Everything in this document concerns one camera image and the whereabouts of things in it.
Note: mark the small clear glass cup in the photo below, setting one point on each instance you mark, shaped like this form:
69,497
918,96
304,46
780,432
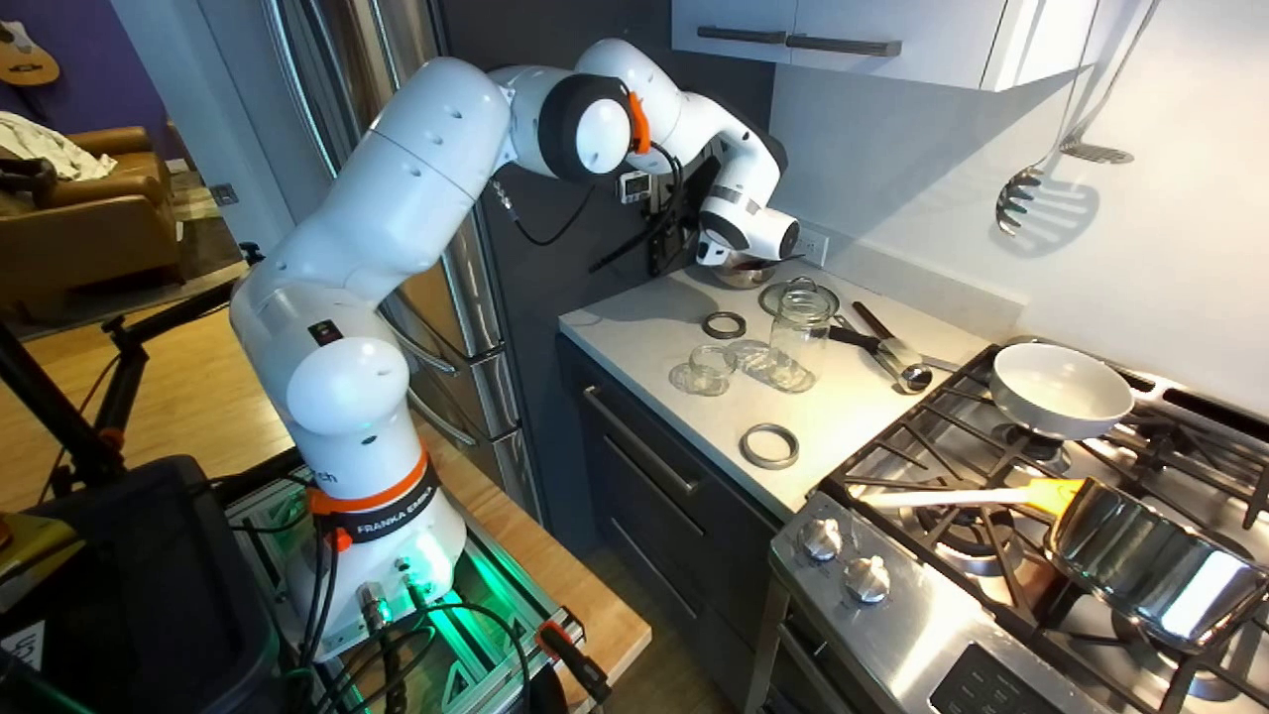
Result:
702,373

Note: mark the dark grey base cabinet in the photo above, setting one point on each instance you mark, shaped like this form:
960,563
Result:
701,555

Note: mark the right stove knob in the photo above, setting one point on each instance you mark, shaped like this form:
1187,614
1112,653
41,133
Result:
872,580

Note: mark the silver drawer handle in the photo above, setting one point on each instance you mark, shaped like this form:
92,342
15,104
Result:
646,432

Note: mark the yellow wooden handled spatula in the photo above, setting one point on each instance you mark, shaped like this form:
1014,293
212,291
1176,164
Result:
1046,497

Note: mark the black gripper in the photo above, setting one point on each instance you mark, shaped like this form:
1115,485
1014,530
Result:
676,220

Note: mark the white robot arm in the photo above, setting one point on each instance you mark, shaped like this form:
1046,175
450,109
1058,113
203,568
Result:
310,321

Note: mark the acoustic guitar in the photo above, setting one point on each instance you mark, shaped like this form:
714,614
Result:
27,62

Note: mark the hanging slotted spatula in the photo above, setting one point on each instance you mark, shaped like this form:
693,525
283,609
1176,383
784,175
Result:
1046,206

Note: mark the stainless steel pot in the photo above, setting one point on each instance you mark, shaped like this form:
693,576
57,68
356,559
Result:
1154,568

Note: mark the wooden robot platform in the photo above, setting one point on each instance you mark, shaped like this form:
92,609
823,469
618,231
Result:
618,630

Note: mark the left stove knob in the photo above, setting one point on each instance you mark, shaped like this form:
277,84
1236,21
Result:
823,540

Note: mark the white frying pan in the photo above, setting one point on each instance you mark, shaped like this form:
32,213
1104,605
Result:
1058,388

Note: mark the white cloth on armchair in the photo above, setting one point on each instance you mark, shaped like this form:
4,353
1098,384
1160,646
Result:
32,141

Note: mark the stainless steel gas stove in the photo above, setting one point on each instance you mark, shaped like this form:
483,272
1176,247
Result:
979,614

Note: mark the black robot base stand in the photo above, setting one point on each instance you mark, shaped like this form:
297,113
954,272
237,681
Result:
491,645

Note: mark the brown leather armchair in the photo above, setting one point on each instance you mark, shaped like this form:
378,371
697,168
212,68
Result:
118,226

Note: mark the black metal tongs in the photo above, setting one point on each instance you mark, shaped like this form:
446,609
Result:
902,363

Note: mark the stove knob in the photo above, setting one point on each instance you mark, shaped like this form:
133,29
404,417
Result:
823,540
872,580

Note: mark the black bin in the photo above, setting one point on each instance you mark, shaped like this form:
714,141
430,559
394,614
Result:
159,609

